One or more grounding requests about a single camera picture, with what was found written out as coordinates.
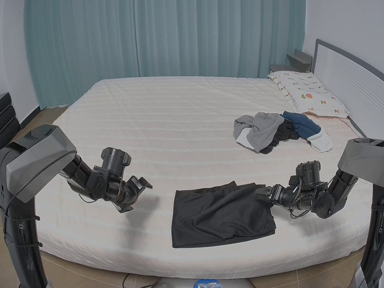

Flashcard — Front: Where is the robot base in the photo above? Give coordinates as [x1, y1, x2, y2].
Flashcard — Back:
[154, 278, 249, 288]

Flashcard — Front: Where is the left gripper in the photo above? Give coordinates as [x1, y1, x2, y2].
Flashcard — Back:
[112, 176, 153, 214]

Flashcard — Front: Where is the black cable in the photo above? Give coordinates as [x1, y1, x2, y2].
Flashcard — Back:
[121, 273, 156, 288]

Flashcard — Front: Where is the black chest of drawers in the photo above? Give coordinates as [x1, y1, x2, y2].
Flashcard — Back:
[0, 93, 21, 149]

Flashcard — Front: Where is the bed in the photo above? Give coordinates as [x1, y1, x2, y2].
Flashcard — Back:
[30, 39, 384, 281]

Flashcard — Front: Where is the pile of clothes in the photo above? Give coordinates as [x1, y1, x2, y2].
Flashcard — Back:
[233, 111, 333, 154]

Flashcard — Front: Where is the black shirt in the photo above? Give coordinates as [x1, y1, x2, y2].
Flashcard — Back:
[172, 181, 276, 249]

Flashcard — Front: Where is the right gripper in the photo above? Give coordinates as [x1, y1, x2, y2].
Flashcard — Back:
[271, 185, 313, 213]

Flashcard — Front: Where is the grey bedside table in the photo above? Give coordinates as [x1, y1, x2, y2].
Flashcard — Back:
[269, 49, 312, 74]

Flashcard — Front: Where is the white printed pillow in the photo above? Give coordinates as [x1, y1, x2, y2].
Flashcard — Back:
[267, 70, 351, 118]

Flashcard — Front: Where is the blue-green curtain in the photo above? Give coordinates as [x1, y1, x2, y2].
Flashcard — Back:
[135, 0, 306, 79]
[24, 0, 141, 109]

